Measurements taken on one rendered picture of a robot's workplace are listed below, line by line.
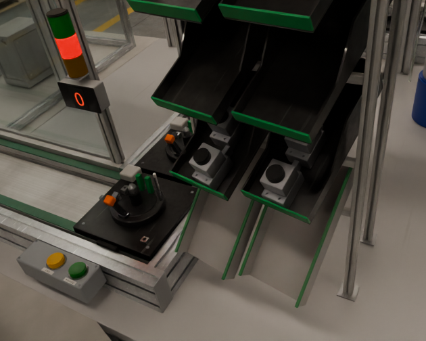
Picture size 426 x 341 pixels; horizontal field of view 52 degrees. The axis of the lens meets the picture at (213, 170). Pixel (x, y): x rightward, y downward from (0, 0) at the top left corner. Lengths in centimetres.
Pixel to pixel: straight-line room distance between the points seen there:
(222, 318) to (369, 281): 34
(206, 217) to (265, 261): 16
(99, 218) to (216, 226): 34
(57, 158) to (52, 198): 16
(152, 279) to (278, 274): 28
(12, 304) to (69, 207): 29
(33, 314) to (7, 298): 10
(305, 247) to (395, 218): 41
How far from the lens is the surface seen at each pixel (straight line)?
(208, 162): 75
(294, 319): 101
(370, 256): 112
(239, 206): 90
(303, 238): 86
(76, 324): 111
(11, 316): 120
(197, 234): 96
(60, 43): 112
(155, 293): 99
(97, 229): 112
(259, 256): 90
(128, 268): 103
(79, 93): 116
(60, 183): 140
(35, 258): 114
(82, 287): 103
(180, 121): 138
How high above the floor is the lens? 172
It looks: 39 degrees down
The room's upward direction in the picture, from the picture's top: 10 degrees counter-clockwise
